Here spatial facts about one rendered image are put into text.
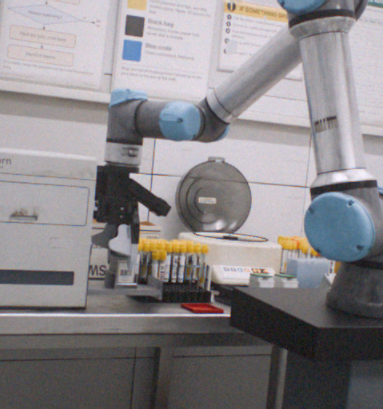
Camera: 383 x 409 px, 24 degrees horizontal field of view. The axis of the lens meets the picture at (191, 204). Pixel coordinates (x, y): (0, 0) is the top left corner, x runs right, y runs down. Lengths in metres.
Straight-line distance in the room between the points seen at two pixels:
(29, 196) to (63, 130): 0.71
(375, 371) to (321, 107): 0.47
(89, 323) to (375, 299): 0.54
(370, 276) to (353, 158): 0.24
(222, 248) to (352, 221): 0.77
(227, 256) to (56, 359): 0.57
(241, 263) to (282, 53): 0.68
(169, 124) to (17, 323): 0.47
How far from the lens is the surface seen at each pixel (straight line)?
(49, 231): 1.71
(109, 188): 1.77
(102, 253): 2.07
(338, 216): 1.48
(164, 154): 2.49
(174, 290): 1.94
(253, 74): 1.75
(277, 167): 2.67
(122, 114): 1.76
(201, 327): 1.83
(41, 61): 2.36
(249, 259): 2.23
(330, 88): 1.52
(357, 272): 1.63
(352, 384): 1.58
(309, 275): 2.12
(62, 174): 1.71
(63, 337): 1.74
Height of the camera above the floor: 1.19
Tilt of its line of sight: 3 degrees down
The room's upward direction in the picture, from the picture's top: 5 degrees clockwise
